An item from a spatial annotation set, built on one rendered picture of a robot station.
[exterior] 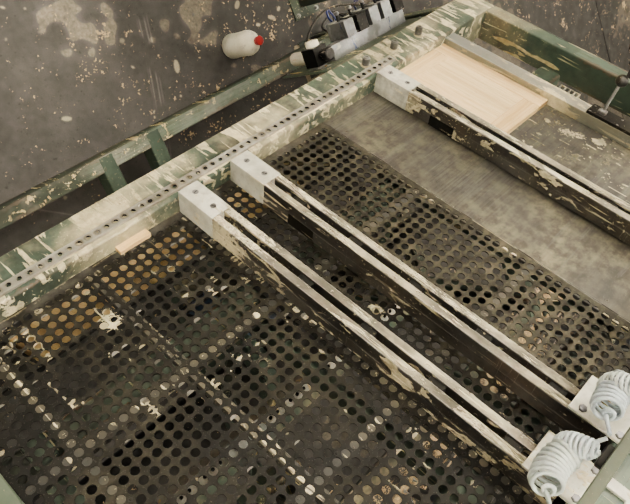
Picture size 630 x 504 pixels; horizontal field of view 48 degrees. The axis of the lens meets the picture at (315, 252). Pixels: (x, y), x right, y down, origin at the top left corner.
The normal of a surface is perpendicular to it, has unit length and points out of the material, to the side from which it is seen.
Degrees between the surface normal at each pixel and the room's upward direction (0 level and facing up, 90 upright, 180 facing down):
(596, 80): 90
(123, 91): 0
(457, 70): 56
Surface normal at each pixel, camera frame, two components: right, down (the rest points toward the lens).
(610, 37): 0.66, 0.10
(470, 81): 0.08, -0.66
